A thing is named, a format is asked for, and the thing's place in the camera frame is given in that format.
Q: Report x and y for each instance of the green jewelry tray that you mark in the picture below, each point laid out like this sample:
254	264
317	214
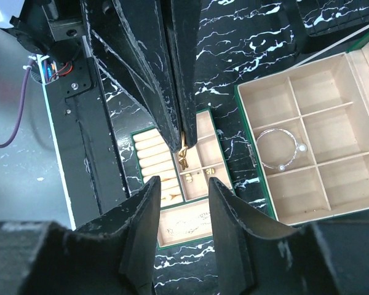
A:
185	214

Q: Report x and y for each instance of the gold earring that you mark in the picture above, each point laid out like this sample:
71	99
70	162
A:
188	177
210	171

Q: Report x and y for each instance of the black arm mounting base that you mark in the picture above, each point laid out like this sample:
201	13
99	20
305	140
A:
85	145

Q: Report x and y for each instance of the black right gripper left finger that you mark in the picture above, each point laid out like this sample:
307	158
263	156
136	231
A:
112	254

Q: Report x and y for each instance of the green jewelry box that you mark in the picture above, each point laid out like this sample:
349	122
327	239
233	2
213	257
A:
308	136

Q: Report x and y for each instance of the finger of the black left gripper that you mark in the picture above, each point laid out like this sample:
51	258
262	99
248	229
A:
183	67
127	41

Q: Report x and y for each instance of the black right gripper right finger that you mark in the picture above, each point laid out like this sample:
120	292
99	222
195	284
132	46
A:
256	254

